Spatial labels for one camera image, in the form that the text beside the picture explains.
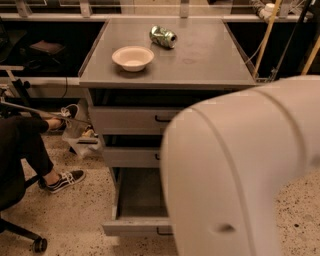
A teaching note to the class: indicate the grey bottom drawer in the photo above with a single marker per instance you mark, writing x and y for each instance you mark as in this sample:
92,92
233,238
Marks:
139,208

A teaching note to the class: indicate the grey drawer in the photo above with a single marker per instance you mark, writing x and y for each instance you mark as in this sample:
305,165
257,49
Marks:
133,158
139,208
131,120

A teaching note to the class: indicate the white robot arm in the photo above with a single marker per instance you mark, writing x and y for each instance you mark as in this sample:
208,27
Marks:
224,160

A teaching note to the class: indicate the grey top drawer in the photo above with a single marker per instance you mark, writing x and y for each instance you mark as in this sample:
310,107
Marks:
131,120

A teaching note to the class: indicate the grey middle drawer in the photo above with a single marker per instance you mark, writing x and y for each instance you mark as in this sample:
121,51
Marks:
133,158

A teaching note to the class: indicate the grey drawer cabinet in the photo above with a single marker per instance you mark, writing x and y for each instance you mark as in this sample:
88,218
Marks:
204,63

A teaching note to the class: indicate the clear plastic bin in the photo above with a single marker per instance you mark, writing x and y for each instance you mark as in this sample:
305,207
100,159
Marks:
84,141

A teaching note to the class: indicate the crushed green soda can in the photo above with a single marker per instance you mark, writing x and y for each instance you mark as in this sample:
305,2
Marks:
163,37

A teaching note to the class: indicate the black white sneaker far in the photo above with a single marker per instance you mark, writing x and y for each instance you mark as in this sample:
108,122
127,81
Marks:
65,116

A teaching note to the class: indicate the black white sneaker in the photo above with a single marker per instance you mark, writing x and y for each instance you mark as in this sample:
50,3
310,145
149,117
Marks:
65,116
67,179

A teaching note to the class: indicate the black white sneaker near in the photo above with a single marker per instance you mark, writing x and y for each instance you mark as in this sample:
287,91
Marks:
67,179

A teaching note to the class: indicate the dark box on shelf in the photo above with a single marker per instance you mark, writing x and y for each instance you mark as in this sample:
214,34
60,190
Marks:
46,48

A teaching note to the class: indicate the seated person in black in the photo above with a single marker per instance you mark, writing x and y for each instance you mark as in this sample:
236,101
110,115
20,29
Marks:
20,138

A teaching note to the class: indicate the black office chair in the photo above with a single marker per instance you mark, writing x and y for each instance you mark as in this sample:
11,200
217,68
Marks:
20,230

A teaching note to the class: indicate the thin metal rod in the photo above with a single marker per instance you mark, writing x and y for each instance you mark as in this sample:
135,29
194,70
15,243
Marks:
43,112

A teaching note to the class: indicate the wooden easel frame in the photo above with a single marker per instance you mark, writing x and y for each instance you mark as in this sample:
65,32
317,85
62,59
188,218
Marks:
296,46

